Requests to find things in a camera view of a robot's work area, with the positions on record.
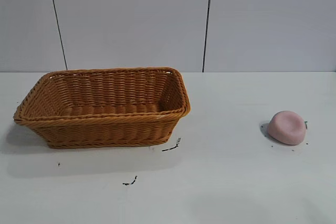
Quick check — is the pink peach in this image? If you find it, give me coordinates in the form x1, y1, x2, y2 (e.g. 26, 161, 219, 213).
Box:
267, 110, 308, 146

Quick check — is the brown woven wicker basket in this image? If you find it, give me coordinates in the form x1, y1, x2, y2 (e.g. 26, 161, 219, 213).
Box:
13, 67, 192, 149

